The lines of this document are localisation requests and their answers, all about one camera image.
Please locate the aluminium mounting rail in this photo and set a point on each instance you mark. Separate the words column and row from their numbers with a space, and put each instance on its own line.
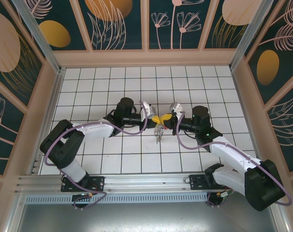
column 148, row 183

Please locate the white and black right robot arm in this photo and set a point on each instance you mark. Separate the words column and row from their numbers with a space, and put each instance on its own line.
column 233, row 154

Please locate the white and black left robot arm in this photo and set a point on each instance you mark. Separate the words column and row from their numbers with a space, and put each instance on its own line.
column 95, row 129

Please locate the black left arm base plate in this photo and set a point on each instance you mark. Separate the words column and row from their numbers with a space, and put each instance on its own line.
column 98, row 183

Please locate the aluminium corner post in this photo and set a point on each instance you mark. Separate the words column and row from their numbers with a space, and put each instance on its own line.
column 248, row 33
column 38, row 33

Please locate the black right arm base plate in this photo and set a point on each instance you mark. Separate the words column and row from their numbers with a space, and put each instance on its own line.
column 197, row 182

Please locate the grey metal sheet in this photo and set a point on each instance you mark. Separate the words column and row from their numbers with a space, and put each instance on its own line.
column 146, row 220

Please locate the bunch of silver keyrings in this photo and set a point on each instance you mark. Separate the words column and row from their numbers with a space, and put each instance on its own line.
column 159, row 133

